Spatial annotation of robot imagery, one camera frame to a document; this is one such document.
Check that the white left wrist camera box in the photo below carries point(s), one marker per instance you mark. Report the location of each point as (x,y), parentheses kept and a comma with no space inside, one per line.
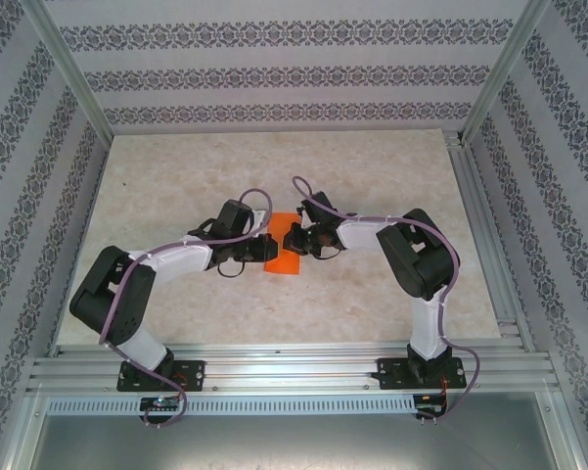
(260,219)

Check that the orange paper sheet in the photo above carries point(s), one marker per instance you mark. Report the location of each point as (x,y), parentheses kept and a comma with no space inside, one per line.
(281,267)

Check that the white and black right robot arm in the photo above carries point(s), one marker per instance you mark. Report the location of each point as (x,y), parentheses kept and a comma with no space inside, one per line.
(420,264)

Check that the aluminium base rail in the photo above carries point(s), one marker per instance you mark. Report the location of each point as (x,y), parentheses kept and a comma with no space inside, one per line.
(293,369)

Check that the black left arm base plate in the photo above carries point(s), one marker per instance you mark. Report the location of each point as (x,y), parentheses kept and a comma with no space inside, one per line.
(195,374)

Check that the aluminium frame post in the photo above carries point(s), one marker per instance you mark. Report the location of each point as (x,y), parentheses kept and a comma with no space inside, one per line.
(503,68)
(68,68)

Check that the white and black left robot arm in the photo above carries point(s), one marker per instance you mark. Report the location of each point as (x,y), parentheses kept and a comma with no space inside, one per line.
(176,259)

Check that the aluminium side rail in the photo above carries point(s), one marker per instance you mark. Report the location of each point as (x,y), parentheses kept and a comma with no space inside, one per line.
(474,196)

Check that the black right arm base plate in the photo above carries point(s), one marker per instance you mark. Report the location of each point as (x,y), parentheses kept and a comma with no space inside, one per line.
(386,372)

